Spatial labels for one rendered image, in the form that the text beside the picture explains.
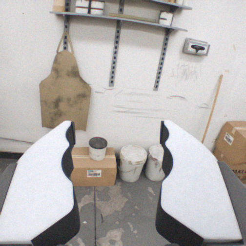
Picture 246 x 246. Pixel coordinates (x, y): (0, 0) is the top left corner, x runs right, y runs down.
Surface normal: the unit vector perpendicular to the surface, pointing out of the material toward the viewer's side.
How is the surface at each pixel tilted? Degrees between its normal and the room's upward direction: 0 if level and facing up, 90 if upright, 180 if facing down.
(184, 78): 90
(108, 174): 90
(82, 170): 89
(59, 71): 89
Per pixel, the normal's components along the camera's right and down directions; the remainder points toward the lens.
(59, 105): 0.47, 0.47
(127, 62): 0.11, 0.51
